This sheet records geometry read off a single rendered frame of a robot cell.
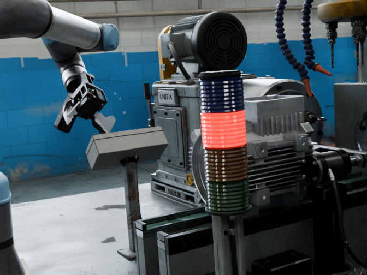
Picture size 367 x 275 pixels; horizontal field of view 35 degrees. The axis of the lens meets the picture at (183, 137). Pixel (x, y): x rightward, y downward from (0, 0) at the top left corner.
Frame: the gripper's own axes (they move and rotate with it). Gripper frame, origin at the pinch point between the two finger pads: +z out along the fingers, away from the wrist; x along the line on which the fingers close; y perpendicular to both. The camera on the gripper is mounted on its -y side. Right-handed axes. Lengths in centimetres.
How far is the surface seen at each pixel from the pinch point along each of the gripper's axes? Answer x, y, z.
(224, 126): -32, 48, 62
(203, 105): -34, 48, 59
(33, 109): 215, -239, -388
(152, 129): -3.0, 20.3, 19.9
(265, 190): 0, 35, 51
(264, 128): 0, 42, 40
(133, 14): 268, -101, -438
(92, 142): -15.1, 12.4, 21.9
